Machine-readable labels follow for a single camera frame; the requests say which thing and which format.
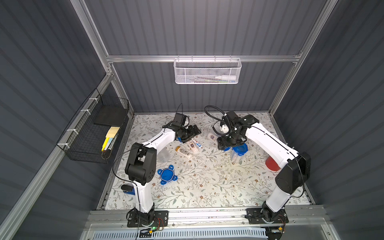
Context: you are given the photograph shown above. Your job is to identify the small toothpaste tube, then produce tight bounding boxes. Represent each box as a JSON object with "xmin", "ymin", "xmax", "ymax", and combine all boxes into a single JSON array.
[{"xmin": 192, "ymin": 139, "xmax": 203, "ymax": 149}]

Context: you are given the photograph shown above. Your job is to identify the blue-lid clear jar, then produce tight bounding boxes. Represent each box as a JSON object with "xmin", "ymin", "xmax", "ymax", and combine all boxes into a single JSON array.
[
  {"xmin": 231, "ymin": 144, "xmax": 248, "ymax": 164},
  {"xmin": 157, "ymin": 148, "xmax": 172, "ymax": 164},
  {"xmin": 207, "ymin": 133, "xmax": 218, "ymax": 141}
]

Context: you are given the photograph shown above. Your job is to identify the blue jar lid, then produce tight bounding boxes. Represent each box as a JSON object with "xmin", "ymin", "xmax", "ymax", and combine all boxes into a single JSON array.
[{"xmin": 157, "ymin": 165, "xmax": 178, "ymax": 185}]

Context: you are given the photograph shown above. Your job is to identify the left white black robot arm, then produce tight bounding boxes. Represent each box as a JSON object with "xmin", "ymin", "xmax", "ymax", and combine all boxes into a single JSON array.
[{"xmin": 125, "ymin": 125, "xmax": 202, "ymax": 223}]

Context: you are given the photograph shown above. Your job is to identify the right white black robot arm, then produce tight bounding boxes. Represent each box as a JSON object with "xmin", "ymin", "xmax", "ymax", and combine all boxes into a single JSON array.
[{"xmin": 217, "ymin": 111, "xmax": 311, "ymax": 223}]

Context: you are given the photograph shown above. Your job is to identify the red pen cup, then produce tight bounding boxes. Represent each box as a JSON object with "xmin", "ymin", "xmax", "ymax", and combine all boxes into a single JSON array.
[{"xmin": 265, "ymin": 156, "xmax": 281, "ymax": 172}]

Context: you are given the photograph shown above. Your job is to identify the white tube in basket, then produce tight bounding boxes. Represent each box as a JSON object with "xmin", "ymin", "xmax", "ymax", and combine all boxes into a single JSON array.
[{"xmin": 215, "ymin": 75, "xmax": 237, "ymax": 83}]

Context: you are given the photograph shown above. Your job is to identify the black notebook in basket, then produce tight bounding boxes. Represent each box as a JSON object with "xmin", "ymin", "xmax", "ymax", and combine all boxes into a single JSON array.
[{"xmin": 94, "ymin": 106, "xmax": 127, "ymax": 127}]

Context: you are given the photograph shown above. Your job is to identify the yellow sticky notes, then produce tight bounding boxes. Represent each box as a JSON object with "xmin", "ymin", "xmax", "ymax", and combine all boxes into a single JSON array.
[{"xmin": 102, "ymin": 127, "xmax": 120, "ymax": 152}]

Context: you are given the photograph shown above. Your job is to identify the blue small box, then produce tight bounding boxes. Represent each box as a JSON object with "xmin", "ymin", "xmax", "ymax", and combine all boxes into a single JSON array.
[{"xmin": 121, "ymin": 184, "xmax": 136, "ymax": 196}]

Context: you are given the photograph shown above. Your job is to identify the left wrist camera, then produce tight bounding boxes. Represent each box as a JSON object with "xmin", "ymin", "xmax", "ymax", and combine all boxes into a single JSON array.
[{"xmin": 173, "ymin": 113, "xmax": 190, "ymax": 128}]

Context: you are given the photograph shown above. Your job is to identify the white wire mesh basket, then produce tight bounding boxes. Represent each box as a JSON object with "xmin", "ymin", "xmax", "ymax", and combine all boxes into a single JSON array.
[{"xmin": 173, "ymin": 58, "xmax": 242, "ymax": 85}]

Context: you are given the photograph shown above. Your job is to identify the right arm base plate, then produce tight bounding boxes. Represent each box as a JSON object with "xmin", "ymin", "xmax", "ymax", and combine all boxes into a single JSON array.
[{"xmin": 244, "ymin": 207, "xmax": 289, "ymax": 224}]

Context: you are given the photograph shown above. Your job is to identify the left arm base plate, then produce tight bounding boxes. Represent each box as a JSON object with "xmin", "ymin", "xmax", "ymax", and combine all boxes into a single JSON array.
[{"xmin": 126, "ymin": 208, "xmax": 169, "ymax": 228}]

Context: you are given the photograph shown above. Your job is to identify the black wire wall basket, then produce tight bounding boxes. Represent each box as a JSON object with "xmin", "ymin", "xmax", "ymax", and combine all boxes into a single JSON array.
[{"xmin": 57, "ymin": 90, "xmax": 130, "ymax": 164}]

